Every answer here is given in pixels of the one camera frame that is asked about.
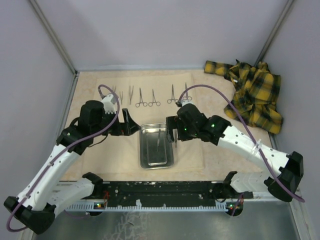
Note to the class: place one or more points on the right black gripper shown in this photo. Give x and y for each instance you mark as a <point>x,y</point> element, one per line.
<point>175,122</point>

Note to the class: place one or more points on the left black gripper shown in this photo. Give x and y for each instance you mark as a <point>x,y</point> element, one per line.
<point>129,127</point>

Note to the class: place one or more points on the steel scalpel handle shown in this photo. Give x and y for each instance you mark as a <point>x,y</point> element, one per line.
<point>158,140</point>
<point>176,142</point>

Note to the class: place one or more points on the steel hemostat forceps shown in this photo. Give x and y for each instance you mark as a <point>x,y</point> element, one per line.
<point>154,102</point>

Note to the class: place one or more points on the steel clamp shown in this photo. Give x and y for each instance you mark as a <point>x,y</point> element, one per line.
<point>141,102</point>

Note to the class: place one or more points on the steel surgical scissors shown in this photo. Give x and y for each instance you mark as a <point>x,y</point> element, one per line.
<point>186,95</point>

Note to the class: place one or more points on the beige cloth wrap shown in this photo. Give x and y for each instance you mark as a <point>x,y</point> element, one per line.
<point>120,154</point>

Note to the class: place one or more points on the long steel tweezers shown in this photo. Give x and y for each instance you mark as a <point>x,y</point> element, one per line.
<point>131,91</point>

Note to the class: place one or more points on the steel instrument tray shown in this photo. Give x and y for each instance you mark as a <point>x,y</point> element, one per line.
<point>148,155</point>

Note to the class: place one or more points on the short steel tweezers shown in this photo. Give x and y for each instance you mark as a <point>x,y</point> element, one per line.
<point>121,96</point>

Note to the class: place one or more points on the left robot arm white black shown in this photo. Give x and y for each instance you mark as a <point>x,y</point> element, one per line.
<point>36,207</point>

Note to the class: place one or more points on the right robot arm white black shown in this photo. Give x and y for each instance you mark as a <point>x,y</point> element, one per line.
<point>282,172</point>

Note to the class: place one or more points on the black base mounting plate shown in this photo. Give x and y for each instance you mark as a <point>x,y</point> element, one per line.
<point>167,201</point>

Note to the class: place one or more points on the yellow plaid shirt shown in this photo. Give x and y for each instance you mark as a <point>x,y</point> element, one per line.
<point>256,93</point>

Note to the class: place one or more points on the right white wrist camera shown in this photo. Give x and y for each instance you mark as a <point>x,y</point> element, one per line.
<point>181,103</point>

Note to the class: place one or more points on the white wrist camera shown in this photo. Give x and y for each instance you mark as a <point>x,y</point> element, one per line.
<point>181,103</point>
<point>109,104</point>

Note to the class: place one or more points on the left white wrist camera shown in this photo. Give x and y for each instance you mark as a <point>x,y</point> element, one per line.
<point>109,104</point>

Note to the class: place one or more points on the aluminium front rail frame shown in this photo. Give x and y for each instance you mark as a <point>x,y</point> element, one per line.
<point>114,189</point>

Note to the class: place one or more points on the left aluminium corner post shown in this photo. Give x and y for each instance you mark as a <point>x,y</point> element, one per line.
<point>57,43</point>

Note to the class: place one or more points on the aluminium corner post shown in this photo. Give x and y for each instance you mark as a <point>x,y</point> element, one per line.
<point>57,43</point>
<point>274,31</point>

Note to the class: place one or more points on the right aluminium corner post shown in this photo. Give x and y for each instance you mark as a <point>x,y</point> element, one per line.
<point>274,31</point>

